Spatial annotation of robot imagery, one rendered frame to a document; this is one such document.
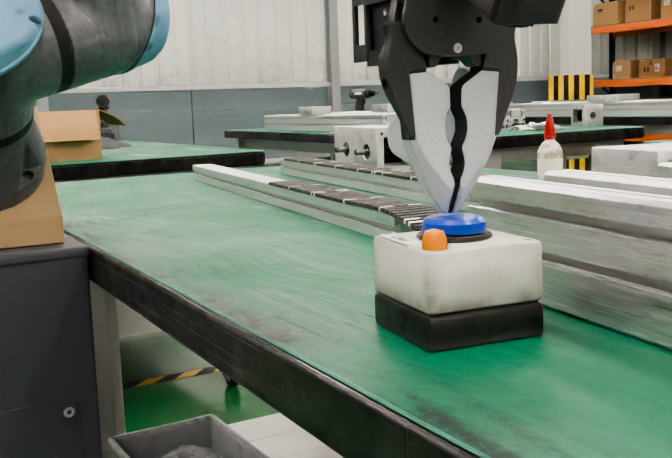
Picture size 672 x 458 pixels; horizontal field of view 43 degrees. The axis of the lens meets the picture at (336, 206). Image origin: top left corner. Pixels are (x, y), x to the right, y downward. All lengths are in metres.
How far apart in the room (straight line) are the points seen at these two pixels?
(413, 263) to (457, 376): 0.08
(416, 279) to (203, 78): 11.74
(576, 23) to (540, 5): 8.39
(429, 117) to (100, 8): 0.50
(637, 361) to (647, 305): 0.04
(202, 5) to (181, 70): 0.95
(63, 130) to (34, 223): 1.67
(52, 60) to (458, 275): 0.55
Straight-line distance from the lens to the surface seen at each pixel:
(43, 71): 0.93
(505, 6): 0.48
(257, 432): 1.95
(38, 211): 1.03
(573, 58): 8.82
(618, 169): 0.84
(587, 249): 0.57
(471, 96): 0.55
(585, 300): 0.58
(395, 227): 0.90
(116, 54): 0.97
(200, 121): 12.19
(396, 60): 0.52
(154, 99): 11.99
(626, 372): 0.49
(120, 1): 0.96
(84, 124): 2.71
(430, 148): 0.53
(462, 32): 0.54
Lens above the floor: 0.93
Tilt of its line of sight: 7 degrees down
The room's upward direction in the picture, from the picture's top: 2 degrees counter-clockwise
